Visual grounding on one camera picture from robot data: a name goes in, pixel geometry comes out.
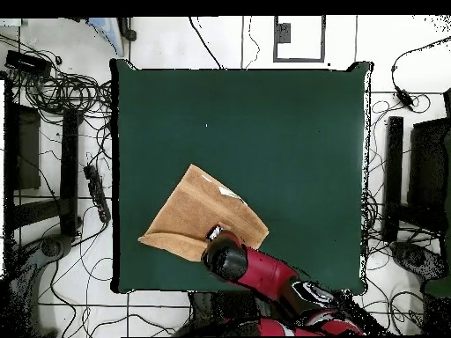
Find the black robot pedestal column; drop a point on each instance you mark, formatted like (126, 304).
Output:
(218, 306)

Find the black flat box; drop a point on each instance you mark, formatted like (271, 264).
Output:
(28, 63)

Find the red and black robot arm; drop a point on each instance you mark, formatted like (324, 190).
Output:
(267, 271)

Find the dark grey floor box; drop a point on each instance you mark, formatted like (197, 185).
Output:
(283, 33)

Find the black power strip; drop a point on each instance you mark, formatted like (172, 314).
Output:
(97, 192)

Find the grey caster leg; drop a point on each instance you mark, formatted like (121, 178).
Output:
(53, 246)
(414, 257)

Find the black metal stand frame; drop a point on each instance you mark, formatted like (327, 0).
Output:
(68, 169)
(394, 169)

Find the dark green table cloth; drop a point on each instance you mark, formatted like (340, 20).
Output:
(158, 105)

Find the orange terry towel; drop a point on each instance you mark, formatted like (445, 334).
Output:
(190, 214)

